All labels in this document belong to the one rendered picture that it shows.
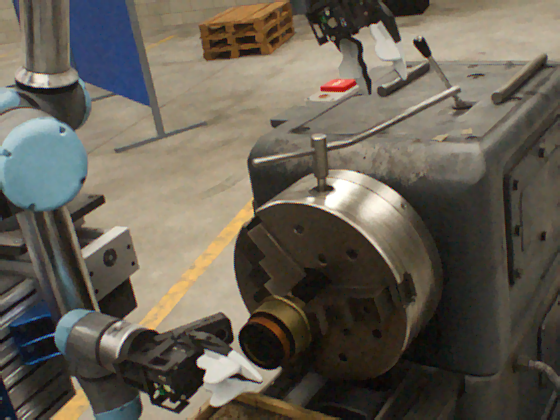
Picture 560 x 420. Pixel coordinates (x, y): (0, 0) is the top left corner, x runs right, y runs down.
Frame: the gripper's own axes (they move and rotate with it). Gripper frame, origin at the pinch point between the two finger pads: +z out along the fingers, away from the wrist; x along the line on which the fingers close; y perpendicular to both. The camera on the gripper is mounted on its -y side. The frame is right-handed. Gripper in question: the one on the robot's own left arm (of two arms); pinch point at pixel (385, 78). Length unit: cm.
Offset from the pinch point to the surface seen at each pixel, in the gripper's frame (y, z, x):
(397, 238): 13.9, 20.5, -0.6
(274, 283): 24.9, 18.9, -15.8
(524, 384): -16, 66, -9
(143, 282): -112, 53, -245
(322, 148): 14.6, 4.5, -5.3
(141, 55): -299, -70, -376
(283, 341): 31.9, 24.7, -12.0
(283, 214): 18.6, 11.0, -14.1
